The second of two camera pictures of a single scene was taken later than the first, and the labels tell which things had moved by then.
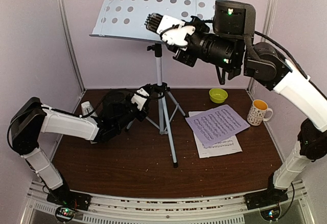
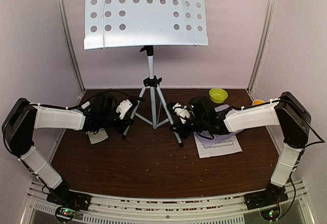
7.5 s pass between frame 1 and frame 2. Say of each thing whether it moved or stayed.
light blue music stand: moved
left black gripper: moved
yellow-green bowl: stayed
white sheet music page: stayed
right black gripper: moved
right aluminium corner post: stayed
